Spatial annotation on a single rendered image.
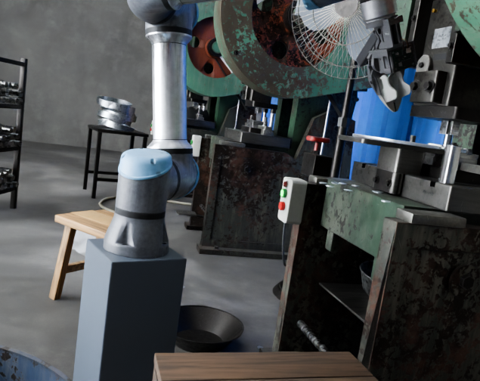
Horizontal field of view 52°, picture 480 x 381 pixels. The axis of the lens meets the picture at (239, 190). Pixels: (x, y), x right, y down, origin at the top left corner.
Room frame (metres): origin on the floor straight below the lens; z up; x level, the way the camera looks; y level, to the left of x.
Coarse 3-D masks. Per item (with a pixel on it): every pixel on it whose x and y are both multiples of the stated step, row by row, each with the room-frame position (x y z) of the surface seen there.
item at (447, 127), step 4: (444, 120) 1.35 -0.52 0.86; (448, 120) 1.33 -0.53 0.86; (444, 124) 1.34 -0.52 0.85; (448, 124) 1.33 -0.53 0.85; (452, 124) 1.33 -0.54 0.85; (456, 124) 1.33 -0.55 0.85; (440, 128) 1.36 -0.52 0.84; (444, 128) 1.34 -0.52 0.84; (448, 128) 1.33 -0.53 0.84; (452, 128) 1.33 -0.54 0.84; (456, 128) 1.33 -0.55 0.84; (440, 132) 1.35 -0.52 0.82; (444, 132) 1.34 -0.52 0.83; (448, 132) 1.34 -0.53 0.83; (452, 132) 1.33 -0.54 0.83; (456, 132) 1.33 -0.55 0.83
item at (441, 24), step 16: (432, 16) 1.39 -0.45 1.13; (448, 16) 1.32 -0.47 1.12; (432, 32) 1.37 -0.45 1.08; (448, 32) 1.31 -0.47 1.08; (432, 48) 1.36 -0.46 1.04; (432, 64) 1.35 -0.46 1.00; (448, 64) 1.29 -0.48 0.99; (416, 80) 1.35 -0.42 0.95; (432, 80) 1.28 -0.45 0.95; (448, 80) 1.27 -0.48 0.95; (464, 80) 1.27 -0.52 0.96; (416, 96) 1.34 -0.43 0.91; (432, 96) 1.28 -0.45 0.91; (448, 96) 1.26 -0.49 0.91; (464, 96) 1.27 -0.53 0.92
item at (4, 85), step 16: (16, 64) 2.97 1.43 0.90; (0, 80) 2.93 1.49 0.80; (0, 96) 2.87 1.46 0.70; (0, 128) 2.82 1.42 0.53; (16, 128) 3.07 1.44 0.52; (0, 144) 2.82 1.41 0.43; (16, 144) 3.01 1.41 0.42; (16, 160) 3.07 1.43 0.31; (0, 176) 2.81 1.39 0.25; (16, 176) 3.07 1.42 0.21; (0, 192) 2.90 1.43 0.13; (16, 192) 3.08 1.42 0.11
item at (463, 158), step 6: (426, 156) 1.35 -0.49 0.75; (432, 156) 1.33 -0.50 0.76; (438, 156) 1.31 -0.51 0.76; (462, 156) 1.28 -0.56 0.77; (468, 156) 1.28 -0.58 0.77; (474, 156) 1.29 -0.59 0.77; (426, 162) 1.35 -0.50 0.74; (432, 162) 1.32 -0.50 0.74; (438, 162) 1.30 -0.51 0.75; (462, 162) 1.28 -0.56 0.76; (468, 162) 1.29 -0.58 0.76; (474, 162) 1.29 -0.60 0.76
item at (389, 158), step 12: (372, 144) 1.21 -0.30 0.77; (384, 144) 1.22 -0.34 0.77; (396, 144) 1.23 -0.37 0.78; (384, 156) 1.31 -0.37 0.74; (396, 156) 1.26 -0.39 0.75; (408, 156) 1.26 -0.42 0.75; (420, 156) 1.27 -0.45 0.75; (384, 168) 1.31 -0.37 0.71; (396, 168) 1.26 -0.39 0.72; (408, 168) 1.26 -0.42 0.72; (420, 168) 1.28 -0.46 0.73; (384, 180) 1.30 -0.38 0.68; (396, 180) 1.26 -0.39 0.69; (396, 192) 1.26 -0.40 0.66
